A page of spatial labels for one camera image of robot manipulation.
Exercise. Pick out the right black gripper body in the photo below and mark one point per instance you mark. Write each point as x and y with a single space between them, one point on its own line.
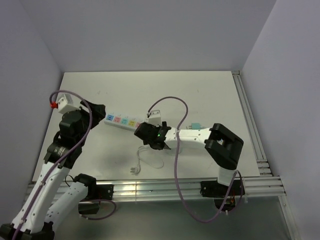
164 124

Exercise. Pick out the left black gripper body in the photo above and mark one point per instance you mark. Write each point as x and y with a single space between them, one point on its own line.
85 116

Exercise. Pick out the white colourful power strip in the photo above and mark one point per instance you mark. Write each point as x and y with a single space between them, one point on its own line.
123 121

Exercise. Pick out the teal charger plug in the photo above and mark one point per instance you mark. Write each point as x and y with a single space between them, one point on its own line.
195 126

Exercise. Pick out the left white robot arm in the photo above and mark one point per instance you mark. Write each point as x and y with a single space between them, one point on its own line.
39 217

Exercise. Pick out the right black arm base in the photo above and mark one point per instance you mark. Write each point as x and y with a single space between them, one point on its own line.
213 189

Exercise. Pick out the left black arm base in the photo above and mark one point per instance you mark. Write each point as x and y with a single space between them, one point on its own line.
101 192

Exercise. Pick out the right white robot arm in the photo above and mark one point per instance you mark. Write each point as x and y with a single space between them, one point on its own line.
224 146

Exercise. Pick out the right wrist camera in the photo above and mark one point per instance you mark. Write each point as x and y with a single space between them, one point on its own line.
154 118

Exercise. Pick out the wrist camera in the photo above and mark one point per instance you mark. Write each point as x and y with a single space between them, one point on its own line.
154 118
65 103

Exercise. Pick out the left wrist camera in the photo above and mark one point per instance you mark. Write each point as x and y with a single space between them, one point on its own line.
65 103

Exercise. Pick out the aluminium frame rail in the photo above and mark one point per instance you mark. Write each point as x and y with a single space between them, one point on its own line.
148 190

